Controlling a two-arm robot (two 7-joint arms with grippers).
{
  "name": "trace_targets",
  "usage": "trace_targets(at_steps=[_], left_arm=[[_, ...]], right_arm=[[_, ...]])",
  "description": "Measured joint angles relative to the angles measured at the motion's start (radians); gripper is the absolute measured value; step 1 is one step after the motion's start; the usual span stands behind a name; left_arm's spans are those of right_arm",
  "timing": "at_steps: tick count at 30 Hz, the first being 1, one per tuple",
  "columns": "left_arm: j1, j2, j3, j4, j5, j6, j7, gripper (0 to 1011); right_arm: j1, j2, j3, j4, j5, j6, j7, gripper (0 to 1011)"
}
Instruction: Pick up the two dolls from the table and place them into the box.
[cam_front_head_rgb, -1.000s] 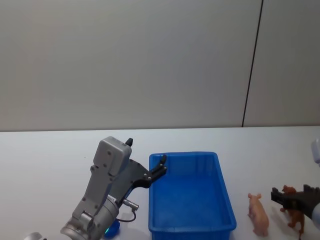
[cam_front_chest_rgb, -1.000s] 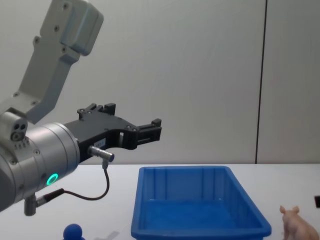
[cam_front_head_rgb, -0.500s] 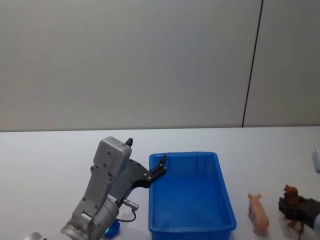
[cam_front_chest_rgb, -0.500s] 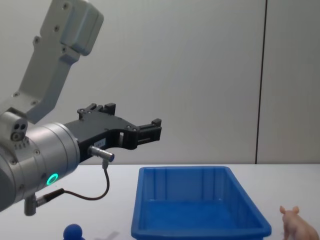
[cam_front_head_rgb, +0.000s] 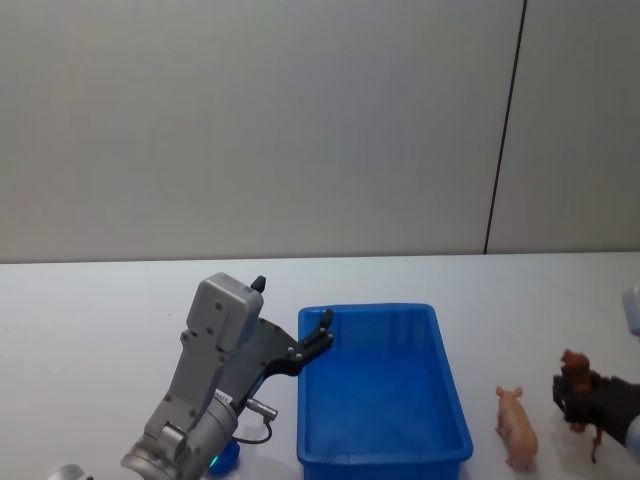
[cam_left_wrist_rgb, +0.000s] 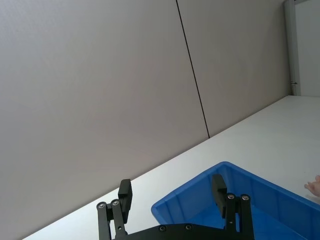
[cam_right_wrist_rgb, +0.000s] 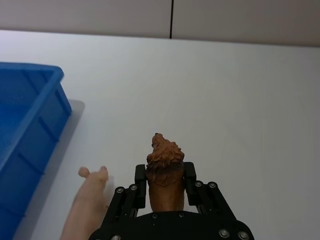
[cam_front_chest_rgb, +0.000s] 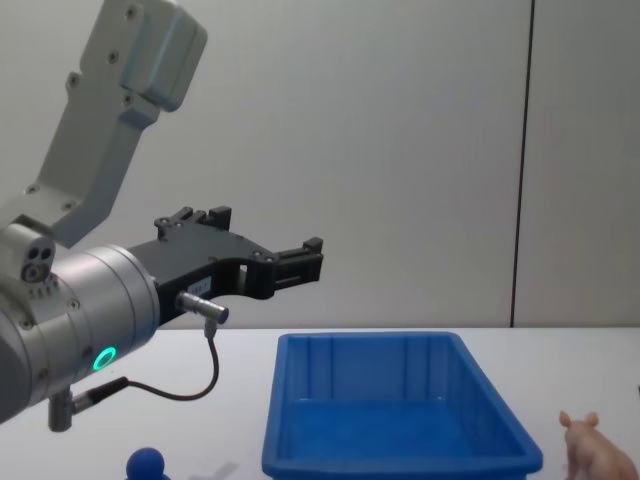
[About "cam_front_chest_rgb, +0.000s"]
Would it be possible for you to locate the thin dark gripper cable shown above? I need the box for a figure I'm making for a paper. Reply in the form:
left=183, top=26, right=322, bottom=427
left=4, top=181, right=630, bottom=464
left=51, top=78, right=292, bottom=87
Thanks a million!
left=72, top=292, right=232, bottom=404

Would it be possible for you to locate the pink toy pig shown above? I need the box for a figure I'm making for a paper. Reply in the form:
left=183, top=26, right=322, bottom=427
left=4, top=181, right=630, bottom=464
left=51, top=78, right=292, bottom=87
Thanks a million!
left=558, top=410, right=640, bottom=480

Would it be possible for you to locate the blue plastic bin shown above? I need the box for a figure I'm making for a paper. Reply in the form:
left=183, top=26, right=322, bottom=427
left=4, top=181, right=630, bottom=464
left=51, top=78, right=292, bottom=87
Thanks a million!
left=261, top=330, right=544, bottom=479

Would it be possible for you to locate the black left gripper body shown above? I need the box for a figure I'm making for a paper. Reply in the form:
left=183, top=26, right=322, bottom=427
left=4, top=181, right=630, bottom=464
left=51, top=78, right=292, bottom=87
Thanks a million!
left=127, top=223, right=276, bottom=327

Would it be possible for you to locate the blue round-headed toy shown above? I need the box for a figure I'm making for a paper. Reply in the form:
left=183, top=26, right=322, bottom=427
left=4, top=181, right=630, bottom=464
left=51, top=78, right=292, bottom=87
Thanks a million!
left=125, top=445, right=168, bottom=480

